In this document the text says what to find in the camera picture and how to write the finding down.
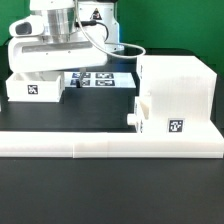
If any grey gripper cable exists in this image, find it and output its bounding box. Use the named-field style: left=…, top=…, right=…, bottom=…
left=73, top=0, right=147, bottom=60

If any white drawer cabinet box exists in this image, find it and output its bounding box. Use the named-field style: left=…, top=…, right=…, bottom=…
left=136, top=55, right=217, bottom=135

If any marker sheet on table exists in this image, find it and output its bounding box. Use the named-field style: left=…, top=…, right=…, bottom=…
left=64, top=72, right=136, bottom=88

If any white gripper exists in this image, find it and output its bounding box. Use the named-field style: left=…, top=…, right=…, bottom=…
left=8, top=37, right=107, bottom=88

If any white L-shaped fence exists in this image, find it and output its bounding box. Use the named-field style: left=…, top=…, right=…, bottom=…
left=0, top=119, right=224, bottom=158

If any white drawer with knob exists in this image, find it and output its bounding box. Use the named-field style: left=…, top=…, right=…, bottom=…
left=127, top=95, right=150, bottom=134

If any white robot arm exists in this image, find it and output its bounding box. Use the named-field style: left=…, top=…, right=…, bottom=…
left=8, top=0, right=124, bottom=75

